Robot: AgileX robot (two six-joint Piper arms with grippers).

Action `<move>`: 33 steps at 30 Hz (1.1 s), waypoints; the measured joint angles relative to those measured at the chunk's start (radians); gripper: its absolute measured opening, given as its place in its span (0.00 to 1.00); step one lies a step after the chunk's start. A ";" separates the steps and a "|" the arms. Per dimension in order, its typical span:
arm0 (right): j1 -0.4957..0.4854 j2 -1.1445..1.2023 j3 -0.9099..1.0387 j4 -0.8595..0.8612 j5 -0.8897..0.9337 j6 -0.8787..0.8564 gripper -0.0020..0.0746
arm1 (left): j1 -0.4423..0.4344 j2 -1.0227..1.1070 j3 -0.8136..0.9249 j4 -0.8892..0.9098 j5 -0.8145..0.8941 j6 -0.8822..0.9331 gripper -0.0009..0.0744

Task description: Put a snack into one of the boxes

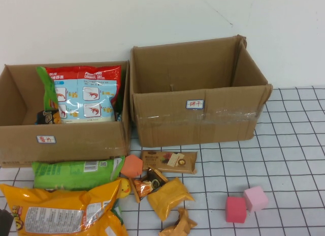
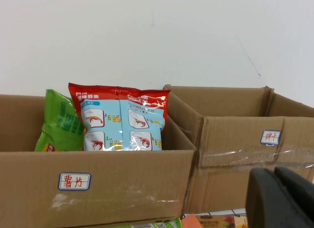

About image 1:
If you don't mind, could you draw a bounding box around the red shrimp cracker bag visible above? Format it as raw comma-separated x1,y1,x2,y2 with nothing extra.
44,65,122,124

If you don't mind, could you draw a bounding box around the dark pink foam cube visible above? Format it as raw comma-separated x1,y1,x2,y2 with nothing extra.
225,196,247,224

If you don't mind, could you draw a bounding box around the light pink foam cube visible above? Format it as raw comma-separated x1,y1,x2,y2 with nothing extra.
243,186,269,213

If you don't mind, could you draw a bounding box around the small brown orange snack packet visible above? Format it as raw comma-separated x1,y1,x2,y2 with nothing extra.
128,166,169,204

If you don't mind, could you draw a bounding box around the yellow snack packet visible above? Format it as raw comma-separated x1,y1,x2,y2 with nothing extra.
146,177,196,221

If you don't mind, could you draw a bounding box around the black snack bag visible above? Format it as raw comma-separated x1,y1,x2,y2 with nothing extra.
34,109,62,125

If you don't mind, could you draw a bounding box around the tall cardboard box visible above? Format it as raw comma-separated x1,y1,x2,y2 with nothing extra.
129,35,274,147

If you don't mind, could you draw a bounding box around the white label with red writing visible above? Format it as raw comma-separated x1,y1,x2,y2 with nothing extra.
186,98,205,110
36,134,57,145

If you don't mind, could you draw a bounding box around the brown biscuit packet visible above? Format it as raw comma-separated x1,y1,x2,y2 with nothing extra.
141,150,198,175

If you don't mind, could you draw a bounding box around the orange foam block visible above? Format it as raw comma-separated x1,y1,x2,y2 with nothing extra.
119,154,143,178

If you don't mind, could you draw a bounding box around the yellow rubber duck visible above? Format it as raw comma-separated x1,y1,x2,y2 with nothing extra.
117,177,132,199

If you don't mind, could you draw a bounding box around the low cardboard box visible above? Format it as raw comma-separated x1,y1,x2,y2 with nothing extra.
0,60,132,168

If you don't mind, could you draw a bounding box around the green chip bag with QR code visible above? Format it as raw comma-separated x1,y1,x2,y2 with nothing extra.
30,156,125,192

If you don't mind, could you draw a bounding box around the crumpled tan wrapper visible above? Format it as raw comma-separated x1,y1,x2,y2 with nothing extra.
158,207,198,236

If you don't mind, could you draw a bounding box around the green chip bag with barcode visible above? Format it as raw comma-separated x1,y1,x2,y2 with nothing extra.
35,65,123,114

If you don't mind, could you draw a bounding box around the white grid tablecloth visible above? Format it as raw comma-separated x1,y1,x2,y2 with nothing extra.
0,86,325,236

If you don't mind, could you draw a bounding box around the large yellow chip bag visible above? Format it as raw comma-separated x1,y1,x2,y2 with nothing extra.
0,179,129,236

